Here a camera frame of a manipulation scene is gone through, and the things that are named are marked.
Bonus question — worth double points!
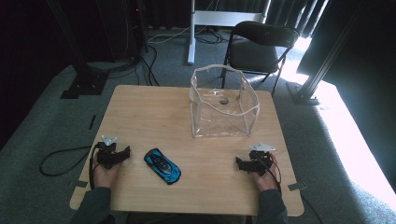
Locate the clear plastic bag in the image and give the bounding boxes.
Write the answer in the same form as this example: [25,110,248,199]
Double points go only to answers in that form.
[189,63,261,139]

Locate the black metal stand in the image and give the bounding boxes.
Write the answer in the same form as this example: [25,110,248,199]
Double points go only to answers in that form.
[46,0,110,100]
[286,0,367,106]

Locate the white metal desk frame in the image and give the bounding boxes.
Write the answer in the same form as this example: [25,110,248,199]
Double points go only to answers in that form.
[187,0,273,66]

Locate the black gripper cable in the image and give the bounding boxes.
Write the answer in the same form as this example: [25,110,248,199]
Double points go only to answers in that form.
[257,151,325,224]
[38,143,98,190]

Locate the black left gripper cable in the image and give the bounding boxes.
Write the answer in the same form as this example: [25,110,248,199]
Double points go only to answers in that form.
[38,143,98,190]

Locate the blue toy car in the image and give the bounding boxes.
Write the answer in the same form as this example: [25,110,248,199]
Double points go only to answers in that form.
[143,147,182,186]

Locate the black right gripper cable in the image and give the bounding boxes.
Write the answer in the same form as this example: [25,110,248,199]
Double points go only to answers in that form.
[257,151,325,224]

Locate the dark equipment tower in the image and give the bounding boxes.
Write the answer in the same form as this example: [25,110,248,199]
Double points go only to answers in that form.
[122,0,149,61]

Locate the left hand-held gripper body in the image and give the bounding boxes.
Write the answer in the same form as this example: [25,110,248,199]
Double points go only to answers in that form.
[95,134,123,171]

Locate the white floor cable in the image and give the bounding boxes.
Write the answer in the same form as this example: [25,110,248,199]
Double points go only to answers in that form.
[147,25,191,45]

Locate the black floor cables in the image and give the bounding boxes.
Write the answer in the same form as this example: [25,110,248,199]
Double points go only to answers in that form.
[87,29,230,88]

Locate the dark curtain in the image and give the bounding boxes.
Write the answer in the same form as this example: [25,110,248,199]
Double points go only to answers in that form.
[267,0,396,189]

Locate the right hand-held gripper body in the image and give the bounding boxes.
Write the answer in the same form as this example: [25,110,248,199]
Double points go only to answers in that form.
[247,142,277,175]

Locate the person's left hand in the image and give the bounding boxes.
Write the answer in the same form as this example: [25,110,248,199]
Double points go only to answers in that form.
[92,154,122,189]

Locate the person's right hand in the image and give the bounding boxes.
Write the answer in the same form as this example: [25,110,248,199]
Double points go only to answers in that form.
[251,152,280,192]

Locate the black folding chair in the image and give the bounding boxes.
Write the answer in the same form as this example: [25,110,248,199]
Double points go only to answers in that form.
[219,21,301,97]

